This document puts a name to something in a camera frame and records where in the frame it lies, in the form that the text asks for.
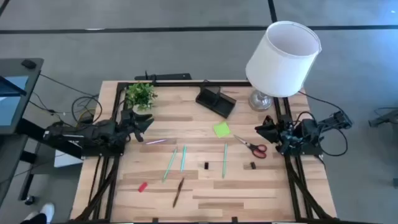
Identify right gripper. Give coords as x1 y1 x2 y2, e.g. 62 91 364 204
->
254 116 289 146

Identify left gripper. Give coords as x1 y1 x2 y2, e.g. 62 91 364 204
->
119 109 155 138

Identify red handled scissors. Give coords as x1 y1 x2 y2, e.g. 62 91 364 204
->
233 134 268 160

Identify purple pen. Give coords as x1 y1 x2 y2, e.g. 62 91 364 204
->
144 138 169 146

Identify green sticky note pad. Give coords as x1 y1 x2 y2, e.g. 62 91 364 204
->
213 121 232 139

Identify teal pencil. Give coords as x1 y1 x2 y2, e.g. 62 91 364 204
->
161 146 178 184
180 144 188 174
221 142 229 180

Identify black mesh desk organizer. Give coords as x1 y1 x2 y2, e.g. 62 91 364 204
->
195 86 237 119

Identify dark brown pen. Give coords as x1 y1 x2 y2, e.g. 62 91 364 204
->
172 177 185 208

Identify green plant in white pot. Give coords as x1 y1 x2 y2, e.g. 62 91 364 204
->
125 81 159 112

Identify white shade silver table lamp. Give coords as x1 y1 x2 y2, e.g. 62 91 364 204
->
244 20 323 112

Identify white box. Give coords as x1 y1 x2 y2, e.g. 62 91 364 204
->
54 149 83 169

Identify black equipment stand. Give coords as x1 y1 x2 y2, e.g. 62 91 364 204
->
368 107 398 128

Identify black computer mouse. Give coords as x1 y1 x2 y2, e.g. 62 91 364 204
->
21 58 37 70

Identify person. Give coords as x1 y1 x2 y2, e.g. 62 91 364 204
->
19 202 56 224

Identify desk monitor screen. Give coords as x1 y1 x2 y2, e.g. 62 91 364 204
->
0 75 29 127

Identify black bracket bar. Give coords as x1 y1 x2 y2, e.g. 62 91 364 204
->
134 70 193 82

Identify black lamp cord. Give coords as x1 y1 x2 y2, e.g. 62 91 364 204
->
297 90 345 114

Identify black aluminium table frame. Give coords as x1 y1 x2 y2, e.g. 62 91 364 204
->
73 80 340 224

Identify looped black floor cable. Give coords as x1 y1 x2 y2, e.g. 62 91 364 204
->
70 94 104 126

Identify thin black floor cable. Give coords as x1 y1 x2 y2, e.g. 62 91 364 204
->
29 73 100 116

